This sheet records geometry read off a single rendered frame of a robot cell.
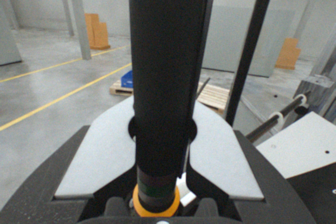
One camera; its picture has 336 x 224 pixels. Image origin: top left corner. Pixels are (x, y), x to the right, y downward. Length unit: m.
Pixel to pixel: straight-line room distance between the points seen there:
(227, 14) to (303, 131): 5.23
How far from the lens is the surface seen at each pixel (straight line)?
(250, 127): 1.34
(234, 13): 5.65
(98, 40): 8.46
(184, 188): 0.20
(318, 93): 0.65
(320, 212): 0.27
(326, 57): 0.75
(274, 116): 0.38
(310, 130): 0.56
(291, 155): 0.54
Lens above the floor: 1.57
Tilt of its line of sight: 28 degrees down
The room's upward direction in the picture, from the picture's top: 4 degrees clockwise
